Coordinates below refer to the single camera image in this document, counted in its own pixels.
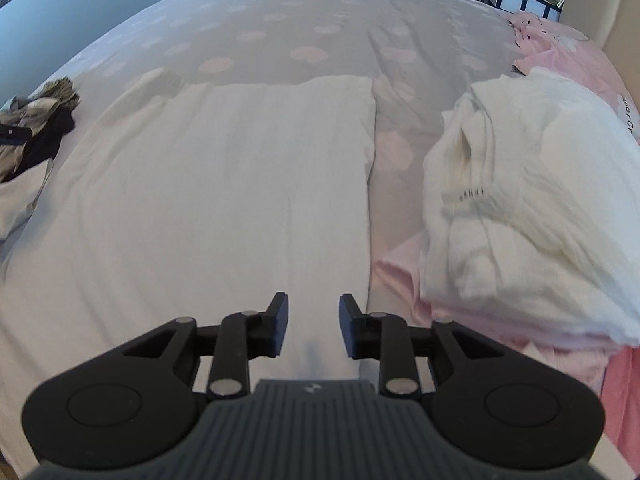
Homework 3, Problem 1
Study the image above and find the white garment with neck label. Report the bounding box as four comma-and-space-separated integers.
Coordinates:
419, 91, 506, 311

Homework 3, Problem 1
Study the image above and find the light pink printed pillow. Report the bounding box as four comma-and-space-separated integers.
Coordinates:
507, 9, 640, 146

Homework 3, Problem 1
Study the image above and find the striped patterned garment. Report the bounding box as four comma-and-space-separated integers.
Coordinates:
42, 76, 82, 111

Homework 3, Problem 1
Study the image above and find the white crinkled folded garment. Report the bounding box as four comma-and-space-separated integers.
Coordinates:
440, 67, 640, 346

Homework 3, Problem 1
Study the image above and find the grey pink-dotted duvet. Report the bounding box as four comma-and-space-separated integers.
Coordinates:
0, 0, 640, 480

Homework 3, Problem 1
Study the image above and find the black garment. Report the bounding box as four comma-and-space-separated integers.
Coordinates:
10, 102, 77, 178

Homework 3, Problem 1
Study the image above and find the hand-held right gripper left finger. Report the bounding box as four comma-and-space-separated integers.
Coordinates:
119, 292, 291, 403

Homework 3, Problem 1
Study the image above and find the pale pink folded garment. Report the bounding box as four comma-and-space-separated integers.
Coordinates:
375, 235, 618, 396

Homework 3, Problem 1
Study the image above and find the beige headboard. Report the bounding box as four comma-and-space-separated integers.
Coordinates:
560, 0, 640, 126

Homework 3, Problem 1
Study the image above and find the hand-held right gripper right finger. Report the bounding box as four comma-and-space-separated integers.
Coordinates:
338, 292, 502, 402

